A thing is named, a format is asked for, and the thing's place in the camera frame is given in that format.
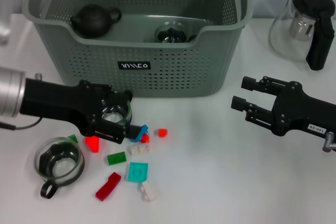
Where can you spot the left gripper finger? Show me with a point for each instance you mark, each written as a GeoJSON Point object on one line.
{"type": "Point", "coordinates": [115, 132]}
{"type": "Point", "coordinates": [118, 98]}

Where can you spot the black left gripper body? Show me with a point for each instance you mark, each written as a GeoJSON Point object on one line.
{"type": "Point", "coordinates": [60, 103]}

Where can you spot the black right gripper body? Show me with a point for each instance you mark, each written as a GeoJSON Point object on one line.
{"type": "Point", "coordinates": [296, 111]}

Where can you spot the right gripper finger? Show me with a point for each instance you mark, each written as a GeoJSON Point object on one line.
{"type": "Point", "coordinates": [257, 112]}
{"type": "Point", "coordinates": [265, 85]}

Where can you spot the glass teacup black base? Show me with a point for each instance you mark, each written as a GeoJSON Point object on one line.
{"type": "Point", "coordinates": [113, 116]}
{"type": "Point", "coordinates": [170, 33]}
{"type": "Point", "coordinates": [60, 167]}

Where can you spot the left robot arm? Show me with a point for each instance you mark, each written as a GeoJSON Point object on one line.
{"type": "Point", "coordinates": [10, 93]}

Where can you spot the grey perforated storage basket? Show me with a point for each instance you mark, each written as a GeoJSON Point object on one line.
{"type": "Point", "coordinates": [170, 77]}

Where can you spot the orange-red sloped toy brick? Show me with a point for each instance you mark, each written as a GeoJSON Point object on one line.
{"type": "Point", "coordinates": [93, 145]}

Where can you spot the blue toy brick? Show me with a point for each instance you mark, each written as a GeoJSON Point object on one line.
{"type": "Point", "coordinates": [144, 130]}

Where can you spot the white flat toy brick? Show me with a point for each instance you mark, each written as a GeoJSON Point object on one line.
{"type": "Point", "coordinates": [139, 150]}

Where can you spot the small red toy brick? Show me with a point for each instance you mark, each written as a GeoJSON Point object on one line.
{"type": "Point", "coordinates": [162, 133]}
{"type": "Point", "coordinates": [145, 138]}

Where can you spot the silver left gripper stud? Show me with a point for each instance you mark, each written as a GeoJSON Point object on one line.
{"type": "Point", "coordinates": [39, 76]}

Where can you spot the small green toy brick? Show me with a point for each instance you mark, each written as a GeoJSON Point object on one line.
{"type": "Point", "coordinates": [72, 138]}

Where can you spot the teal square toy plate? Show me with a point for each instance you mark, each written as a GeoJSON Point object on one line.
{"type": "Point", "coordinates": [137, 172]}

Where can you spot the dark red long brick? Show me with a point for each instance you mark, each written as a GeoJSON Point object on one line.
{"type": "Point", "coordinates": [107, 187]}

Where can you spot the white studded toy brick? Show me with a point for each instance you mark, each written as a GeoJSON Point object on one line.
{"type": "Point", "coordinates": [148, 191]}

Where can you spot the black clay teapot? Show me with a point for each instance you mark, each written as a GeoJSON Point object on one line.
{"type": "Point", "coordinates": [92, 20]}

